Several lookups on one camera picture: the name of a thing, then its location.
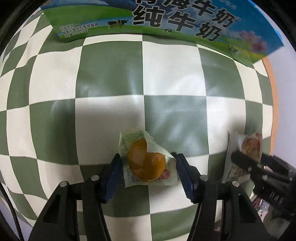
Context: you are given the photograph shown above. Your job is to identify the braised egg snack packet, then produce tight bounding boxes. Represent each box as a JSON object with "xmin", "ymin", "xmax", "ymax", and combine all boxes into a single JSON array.
[{"xmin": 118, "ymin": 128, "xmax": 178, "ymax": 188}]

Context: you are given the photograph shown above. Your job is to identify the cardboard box with milk print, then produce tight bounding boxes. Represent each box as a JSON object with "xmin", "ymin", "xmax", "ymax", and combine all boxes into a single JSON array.
[{"xmin": 41, "ymin": 0, "xmax": 283, "ymax": 64}]

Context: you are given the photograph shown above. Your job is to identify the white pastry snack packet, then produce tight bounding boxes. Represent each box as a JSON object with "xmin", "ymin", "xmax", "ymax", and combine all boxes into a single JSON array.
[{"xmin": 221, "ymin": 131, "xmax": 262, "ymax": 183}]

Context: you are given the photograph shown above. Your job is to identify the black cable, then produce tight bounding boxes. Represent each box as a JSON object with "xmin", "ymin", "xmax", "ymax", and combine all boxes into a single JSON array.
[{"xmin": 0, "ymin": 182, "xmax": 25, "ymax": 241}]

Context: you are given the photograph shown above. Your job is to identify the green white checkered quilt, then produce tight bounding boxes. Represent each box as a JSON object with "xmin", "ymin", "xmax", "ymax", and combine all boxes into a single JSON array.
[{"xmin": 1, "ymin": 12, "xmax": 273, "ymax": 226}]

